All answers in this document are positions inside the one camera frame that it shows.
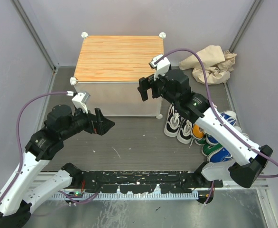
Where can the blue sneaker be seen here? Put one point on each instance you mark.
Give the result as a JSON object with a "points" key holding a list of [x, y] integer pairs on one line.
{"points": [[230, 116], [221, 155]]}

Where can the green sneaker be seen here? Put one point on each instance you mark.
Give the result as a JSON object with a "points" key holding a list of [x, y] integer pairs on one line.
{"points": [[201, 141], [208, 149]]}

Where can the green sneaker left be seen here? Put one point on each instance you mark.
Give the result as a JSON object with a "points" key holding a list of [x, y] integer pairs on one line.
{"points": [[201, 141]]}

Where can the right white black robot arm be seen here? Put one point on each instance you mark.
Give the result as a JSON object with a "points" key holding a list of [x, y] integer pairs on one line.
{"points": [[248, 158]]}

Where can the blue sneaker lower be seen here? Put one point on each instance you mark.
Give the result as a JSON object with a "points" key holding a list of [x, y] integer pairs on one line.
{"points": [[221, 155]]}

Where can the orange sneaker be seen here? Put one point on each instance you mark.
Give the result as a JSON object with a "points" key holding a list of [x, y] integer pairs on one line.
{"points": [[197, 132], [210, 139]]}

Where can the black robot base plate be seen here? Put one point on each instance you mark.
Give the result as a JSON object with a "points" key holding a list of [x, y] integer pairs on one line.
{"points": [[139, 181]]}

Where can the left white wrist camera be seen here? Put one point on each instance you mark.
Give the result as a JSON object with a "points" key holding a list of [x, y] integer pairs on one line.
{"points": [[80, 101]]}

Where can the green sneaker lower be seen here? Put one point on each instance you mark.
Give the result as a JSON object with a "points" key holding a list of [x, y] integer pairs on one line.
{"points": [[208, 149]]}

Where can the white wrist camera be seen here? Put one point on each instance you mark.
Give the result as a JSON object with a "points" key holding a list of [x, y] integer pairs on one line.
{"points": [[161, 66], [80, 101]]}

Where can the black white sneaker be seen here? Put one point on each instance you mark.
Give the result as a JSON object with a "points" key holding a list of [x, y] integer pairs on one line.
{"points": [[173, 122], [185, 132]]}

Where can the blue sneaker upper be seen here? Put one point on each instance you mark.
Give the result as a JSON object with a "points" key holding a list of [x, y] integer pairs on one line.
{"points": [[230, 116]]}

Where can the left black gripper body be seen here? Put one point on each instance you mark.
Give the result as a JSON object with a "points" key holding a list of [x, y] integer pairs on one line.
{"points": [[81, 121]]}

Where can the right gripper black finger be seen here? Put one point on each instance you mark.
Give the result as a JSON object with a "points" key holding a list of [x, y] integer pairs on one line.
{"points": [[146, 82], [143, 90]]}

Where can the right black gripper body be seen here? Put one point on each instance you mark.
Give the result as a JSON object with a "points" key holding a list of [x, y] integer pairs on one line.
{"points": [[160, 84]]}

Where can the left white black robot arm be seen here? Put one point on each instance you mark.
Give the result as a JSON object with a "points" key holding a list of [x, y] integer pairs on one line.
{"points": [[17, 206]]}

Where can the crumpled beige cloth bag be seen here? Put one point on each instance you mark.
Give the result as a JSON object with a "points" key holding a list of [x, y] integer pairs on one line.
{"points": [[218, 65]]}

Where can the white translucent cabinet door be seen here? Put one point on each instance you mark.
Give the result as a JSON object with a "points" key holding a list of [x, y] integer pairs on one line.
{"points": [[119, 99]]}

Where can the wood grain shoe cabinet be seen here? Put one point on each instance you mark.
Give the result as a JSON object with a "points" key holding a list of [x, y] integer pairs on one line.
{"points": [[116, 58]]}

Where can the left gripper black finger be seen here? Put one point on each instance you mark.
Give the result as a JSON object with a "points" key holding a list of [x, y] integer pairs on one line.
{"points": [[99, 115], [104, 125]]}

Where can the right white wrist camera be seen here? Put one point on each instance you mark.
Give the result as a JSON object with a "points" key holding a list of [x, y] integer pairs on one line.
{"points": [[161, 66]]}

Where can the slotted grey cable duct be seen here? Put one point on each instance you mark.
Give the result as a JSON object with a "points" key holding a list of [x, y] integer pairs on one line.
{"points": [[148, 196]]}

